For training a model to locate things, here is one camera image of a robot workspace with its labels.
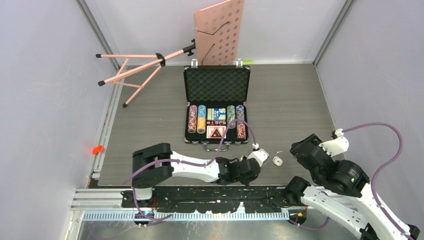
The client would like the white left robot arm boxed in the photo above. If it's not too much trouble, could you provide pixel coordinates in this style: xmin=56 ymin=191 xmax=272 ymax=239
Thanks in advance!
xmin=129 ymin=143 xmax=269 ymax=207

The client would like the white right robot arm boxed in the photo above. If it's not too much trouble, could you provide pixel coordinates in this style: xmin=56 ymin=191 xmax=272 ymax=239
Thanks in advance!
xmin=283 ymin=133 xmax=420 ymax=240

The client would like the blue Texas Hold'em card deck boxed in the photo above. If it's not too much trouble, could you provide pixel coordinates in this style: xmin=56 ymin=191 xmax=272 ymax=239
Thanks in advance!
xmin=206 ymin=108 xmax=227 ymax=122

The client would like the red chip stack right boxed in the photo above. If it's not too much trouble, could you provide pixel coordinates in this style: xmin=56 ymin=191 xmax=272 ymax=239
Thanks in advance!
xmin=236 ymin=123 xmax=247 ymax=139

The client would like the triangular all in button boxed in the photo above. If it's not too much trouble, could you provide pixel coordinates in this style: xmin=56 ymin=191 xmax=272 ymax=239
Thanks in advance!
xmin=207 ymin=127 xmax=222 ymax=139

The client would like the red backed card deck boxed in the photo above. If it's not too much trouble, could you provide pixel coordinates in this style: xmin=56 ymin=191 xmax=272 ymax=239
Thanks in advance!
xmin=206 ymin=125 xmax=226 ymax=139

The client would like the blue orange chip stack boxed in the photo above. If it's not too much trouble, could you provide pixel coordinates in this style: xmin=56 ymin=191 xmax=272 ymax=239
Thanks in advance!
xmin=235 ymin=105 xmax=245 ymax=124

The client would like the green chip stack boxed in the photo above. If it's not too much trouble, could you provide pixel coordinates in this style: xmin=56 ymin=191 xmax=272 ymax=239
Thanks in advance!
xmin=226 ymin=105 xmax=236 ymax=129

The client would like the yellow chip stack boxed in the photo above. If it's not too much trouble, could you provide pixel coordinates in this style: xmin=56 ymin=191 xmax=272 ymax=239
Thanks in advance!
xmin=196 ymin=117 xmax=206 ymax=134

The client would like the dark red chip stack left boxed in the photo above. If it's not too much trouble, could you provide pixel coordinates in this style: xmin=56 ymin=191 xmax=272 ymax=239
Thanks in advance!
xmin=187 ymin=116 xmax=197 ymax=134

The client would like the light blue chip stack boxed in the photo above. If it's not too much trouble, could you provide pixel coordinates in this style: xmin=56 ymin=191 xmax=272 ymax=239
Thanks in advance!
xmin=197 ymin=105 xmax=207 ymax=119

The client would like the purple poker chip stack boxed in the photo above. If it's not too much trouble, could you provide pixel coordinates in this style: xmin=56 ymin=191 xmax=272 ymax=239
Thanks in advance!
xmin=188 ymin=105 xmax=198 ymax=120

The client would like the black aluminium poker case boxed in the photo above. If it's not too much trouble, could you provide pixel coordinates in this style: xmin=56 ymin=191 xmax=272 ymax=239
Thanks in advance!
xmin=183 ymin=63 xmax=251 ymax=152

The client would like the pink perforated music stand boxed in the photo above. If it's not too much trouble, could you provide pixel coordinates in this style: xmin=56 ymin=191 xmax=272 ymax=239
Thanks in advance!
xmin=96 ymin=0 xmax=245 ymax=107

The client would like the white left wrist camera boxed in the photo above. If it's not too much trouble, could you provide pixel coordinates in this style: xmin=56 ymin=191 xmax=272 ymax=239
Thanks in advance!
xmin=247 ymin=143 xmax=269 ymax=168

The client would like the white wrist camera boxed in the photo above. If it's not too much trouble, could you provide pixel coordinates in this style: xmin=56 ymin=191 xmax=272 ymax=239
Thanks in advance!
xmin=318 ymin=128 xmax=350 ymax=157
xmin=247 ymin=143 xmax=269 ymax=168

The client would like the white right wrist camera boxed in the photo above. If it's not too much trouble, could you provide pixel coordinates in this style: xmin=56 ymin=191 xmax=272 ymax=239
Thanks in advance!
xmin=318 ymin=128 xmax=350 ymax=157

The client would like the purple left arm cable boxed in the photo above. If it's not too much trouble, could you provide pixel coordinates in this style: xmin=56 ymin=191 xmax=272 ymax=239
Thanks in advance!
xmin=122 ymin=119 xmax=260 ymax=228

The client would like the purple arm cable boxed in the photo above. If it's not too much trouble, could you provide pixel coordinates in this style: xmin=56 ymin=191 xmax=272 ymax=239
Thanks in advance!
xmin=288 ymin=122 xmax=417 ymax=240
xmin=122 ymin=119 xmax=260 ymax=228

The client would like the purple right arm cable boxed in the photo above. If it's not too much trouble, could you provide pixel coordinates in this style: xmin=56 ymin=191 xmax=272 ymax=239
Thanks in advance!
xmin=288 ymin=122 xmax=417 ymax=240

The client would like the orange clip on rail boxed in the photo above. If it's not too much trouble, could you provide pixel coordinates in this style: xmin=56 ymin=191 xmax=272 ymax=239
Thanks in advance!
xmin=91 ymin=144 xmax=103 ymax=155

